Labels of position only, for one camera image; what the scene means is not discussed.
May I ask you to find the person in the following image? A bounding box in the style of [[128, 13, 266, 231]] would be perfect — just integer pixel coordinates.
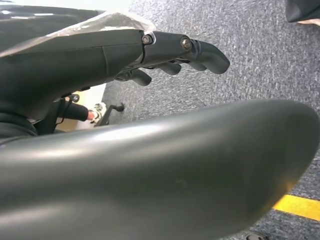
[[35, 94, 100, 135]]

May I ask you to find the black rounded object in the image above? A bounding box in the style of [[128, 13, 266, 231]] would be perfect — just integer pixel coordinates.
[[285, 0, 320, 24]]

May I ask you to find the yellow floor tape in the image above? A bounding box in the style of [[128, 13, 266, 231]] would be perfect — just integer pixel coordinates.
[[272, 194, 320, 222]]

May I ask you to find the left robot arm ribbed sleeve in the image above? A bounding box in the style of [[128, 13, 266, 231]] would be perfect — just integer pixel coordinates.
[[0, 111, 38, 139]]

